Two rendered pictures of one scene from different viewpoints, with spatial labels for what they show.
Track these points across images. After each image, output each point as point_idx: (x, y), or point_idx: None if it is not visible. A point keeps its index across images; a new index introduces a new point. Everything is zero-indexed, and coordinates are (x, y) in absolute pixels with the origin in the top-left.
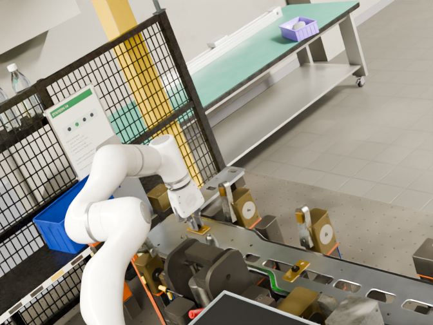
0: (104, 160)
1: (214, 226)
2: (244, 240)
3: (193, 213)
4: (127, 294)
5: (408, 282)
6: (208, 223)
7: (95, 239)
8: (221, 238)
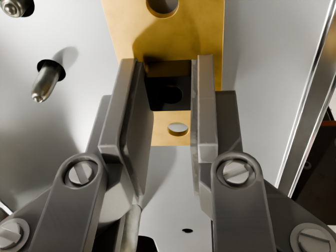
0: None
1: (255, 134)
2: (205, 250)
3: (211, 165)
4: None
5: None
6: (275, 75)
7: None
8: (173, 206)
